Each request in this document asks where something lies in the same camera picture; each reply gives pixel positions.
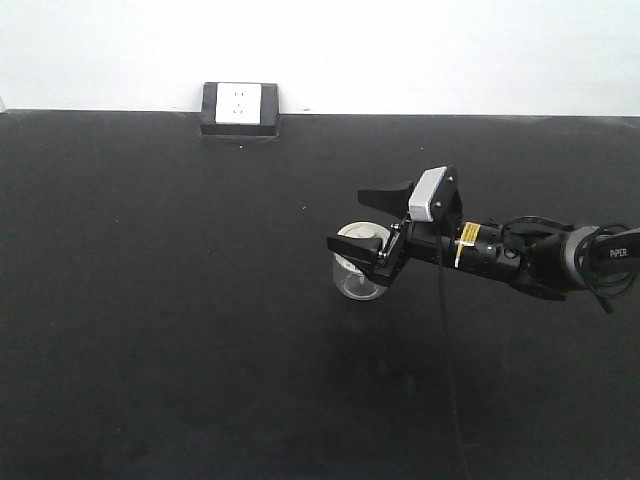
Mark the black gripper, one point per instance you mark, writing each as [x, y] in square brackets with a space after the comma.
[432, 243]

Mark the glass jar with white lid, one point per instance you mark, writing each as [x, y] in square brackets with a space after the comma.
[348, 279]

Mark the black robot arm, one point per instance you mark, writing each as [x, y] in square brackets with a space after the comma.
[532, 254]

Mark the black white power socket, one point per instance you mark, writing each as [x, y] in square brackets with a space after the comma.
[240, 109]

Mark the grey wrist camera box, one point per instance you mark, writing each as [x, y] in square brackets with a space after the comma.
[420, 202]

